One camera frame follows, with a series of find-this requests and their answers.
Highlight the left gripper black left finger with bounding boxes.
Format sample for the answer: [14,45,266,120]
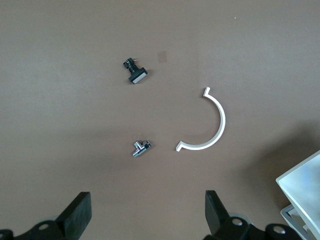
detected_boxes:
[0,191,92,240]

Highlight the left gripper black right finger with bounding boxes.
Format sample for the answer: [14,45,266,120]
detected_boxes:
[203,190,302,240]

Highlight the chrome tee fitting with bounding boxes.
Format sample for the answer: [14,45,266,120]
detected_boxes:
[131,139,153,159]

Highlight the white semicircular bracket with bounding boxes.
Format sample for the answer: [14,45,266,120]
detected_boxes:
[175,86,227,153]

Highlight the black rectangular push switch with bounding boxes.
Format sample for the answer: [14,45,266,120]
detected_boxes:
[121,57,148,85]

